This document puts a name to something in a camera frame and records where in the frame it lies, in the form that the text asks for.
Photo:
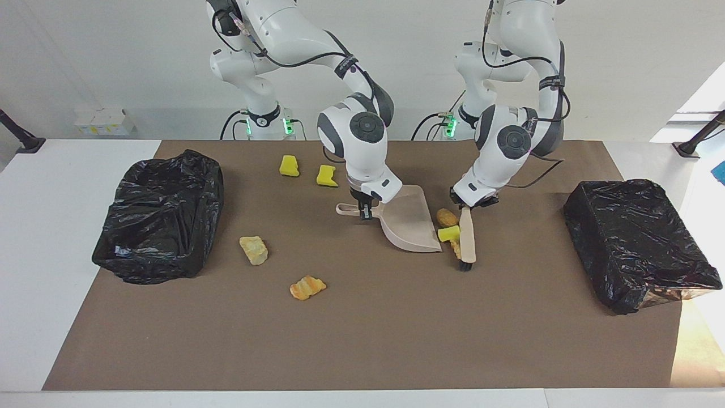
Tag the pale yellow rock chunk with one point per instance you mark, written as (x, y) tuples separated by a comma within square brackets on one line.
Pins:
[(253, 250)]

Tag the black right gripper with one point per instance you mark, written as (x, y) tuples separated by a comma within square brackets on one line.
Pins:
[(362, 198)]

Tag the orange striped bread piece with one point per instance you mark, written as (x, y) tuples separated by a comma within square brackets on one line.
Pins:
[(307, 287)]

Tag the white wall socket boxes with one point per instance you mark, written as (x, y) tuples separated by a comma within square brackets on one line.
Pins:
[(105, 122)]

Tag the pale yellow bread chunk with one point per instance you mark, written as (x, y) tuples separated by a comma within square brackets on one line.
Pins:
[(455, 247)]

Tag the black camera stand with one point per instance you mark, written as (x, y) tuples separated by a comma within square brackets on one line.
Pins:
[(20, 136), (699, 136)]

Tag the large brown table mat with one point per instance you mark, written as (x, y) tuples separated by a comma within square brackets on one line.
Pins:
[(368, 340)]

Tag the pale pink hand brush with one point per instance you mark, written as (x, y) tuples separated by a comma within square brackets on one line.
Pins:
[(467, 238)]

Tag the brown bread roll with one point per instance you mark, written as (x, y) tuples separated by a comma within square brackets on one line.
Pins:
[(447, 217)]

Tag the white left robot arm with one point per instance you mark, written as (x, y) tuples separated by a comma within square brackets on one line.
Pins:
[(512, 136)]

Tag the blue object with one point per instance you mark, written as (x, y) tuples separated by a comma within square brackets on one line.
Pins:
[(719, 171)]

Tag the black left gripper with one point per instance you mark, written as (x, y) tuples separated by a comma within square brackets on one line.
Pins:
[(478, 199)]

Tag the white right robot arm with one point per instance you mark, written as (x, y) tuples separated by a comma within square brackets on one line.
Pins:
[(362, 136)]

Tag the green and yellow sponge piece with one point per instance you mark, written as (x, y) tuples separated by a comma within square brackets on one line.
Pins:
[(448, 233)]

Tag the black bag covered box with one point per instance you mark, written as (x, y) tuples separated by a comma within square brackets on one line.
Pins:
[(634, 238)]

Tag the open black bag lined bin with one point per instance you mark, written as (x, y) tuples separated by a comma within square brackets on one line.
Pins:
[(158, 226)]

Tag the pale pink plastic dustpan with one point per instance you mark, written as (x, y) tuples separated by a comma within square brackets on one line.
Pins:
[(408, 224)]

